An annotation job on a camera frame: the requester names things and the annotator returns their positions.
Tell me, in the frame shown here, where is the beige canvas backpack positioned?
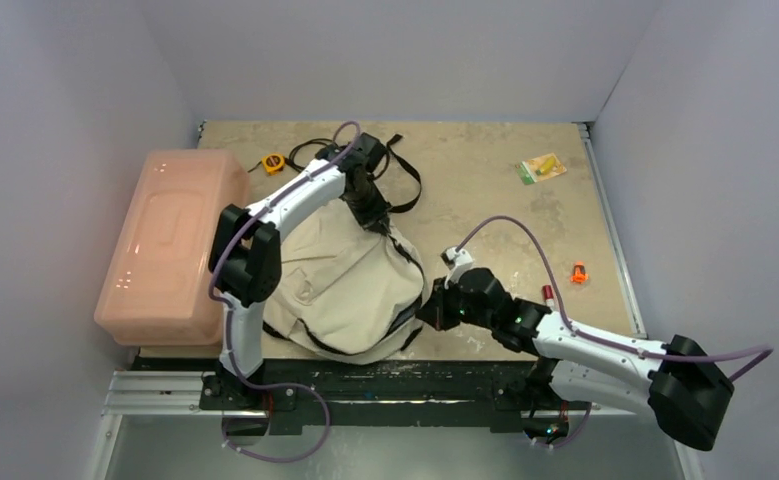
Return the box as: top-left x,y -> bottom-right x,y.
263,199 -> 429,365

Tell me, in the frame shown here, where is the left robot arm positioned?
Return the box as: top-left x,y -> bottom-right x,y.
208,134 -> 391,409

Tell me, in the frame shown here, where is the red marker pen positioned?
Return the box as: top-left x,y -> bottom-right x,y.
542,285 -> 557,309

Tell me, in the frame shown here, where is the black table front rail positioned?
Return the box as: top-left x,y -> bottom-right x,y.
199,359 -> 589,442

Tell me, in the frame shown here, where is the banana picture card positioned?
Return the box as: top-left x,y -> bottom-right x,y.
516,153 -> 567,185

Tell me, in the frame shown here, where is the orange small clip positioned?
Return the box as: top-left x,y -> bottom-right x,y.
570,262 -> 589,284

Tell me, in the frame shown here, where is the yellow tape measure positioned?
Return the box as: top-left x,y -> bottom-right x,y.
261,153 -> 287,176

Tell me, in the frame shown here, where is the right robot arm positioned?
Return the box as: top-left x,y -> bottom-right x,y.
418,268 -> 735,451

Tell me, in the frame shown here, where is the pink plastic storage box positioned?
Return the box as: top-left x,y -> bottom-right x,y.
94,149 -> 249,347

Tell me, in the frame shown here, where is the black coiled cable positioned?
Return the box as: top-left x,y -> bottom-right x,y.
286,138 -> 337,175

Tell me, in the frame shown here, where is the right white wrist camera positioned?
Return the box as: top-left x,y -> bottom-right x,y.
440,246 -> 474,288

